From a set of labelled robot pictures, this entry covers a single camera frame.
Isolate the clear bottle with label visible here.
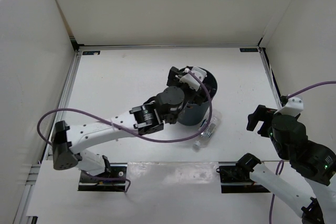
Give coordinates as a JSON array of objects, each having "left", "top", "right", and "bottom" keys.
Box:
[{"left": 193, "top": 109, "right": 222, "bottom": 151}]

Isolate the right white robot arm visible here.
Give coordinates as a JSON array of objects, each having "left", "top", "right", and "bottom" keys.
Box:
[{"left": 236, "top": 105, "right": 335, "bottom": 223}]

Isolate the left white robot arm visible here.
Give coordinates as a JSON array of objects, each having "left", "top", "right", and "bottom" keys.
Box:
[{"left": 51, "top": 67, "right": 210, "bottom": 182}]

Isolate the dark grey plastic bin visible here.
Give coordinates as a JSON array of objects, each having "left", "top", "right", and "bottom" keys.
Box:
[{"left": 177, "top": 68, "right": 218, "bottom": 126}]

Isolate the right dark corner sticker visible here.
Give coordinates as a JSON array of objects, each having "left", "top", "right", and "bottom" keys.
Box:
[{"left": 239, "top": 48, "right": 259, "bottom": 52}]

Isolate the dark corner sticker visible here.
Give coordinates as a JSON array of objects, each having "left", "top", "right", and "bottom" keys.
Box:
[
  {"left": 82, "top": 51, "right": 100, "bottom": 56},
  {"left": 239, "top": 48, "right": 259, "bottom": 52}
]

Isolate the left dark corner sticker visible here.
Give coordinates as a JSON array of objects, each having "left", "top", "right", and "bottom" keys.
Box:
[{"left": 82, "top": 51, "right": 100, "bottom": 56}]

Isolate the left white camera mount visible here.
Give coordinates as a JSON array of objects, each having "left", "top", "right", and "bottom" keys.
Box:
[{"left": 179, "top": 67, "right": 207, "bottom": 91}]

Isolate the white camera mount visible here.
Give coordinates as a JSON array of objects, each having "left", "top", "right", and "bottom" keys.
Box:
[
  {"left": 277, "top": 96, "right": 304, "bottom": 117},
  {"left": 179, "top": 67, "right": 207, "bottom": 91}
]

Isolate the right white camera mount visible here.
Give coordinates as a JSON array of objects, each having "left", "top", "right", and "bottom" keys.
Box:
[{"left": 277, "top": 96, "right": 304, "bottom": 117}]

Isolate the right aluminium rail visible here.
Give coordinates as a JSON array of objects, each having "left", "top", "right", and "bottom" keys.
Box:
[{"left": 258, "top": 47, "right": 281, "bottom": 108}]

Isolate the aluminium rail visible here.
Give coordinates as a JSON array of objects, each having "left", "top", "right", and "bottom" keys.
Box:
[
  {"left": 258, "top": 47, "right": 281, "bottom": 108},
  {"left": 43, "top": 50, "right": 82, "bottom": 161}
]

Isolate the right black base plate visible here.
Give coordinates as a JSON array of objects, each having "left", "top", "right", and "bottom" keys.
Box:
[{"left": 216, "top": 165, "right": 269, "bottom": 194}]

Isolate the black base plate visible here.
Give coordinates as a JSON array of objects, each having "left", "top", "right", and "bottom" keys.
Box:
[
  {"left": 77, "top": 163, "right": 129, "bottom": 193},
  {"left": 216, "top": 165, "right": 269, "bottom": 194}
]

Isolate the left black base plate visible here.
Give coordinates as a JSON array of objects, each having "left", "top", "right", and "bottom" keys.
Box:
[{"left": 77, "top": 163, "right": 129, "bottom": 193}]

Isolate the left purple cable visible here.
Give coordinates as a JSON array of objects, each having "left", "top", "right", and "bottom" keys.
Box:
[{"left": 37, "top": 73, "right": 214, "bottom": 195}]

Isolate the left aluminium rail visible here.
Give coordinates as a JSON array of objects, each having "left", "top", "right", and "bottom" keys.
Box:
[{"left": 43, "top": 50, "right": 82, "bottom": 161}]

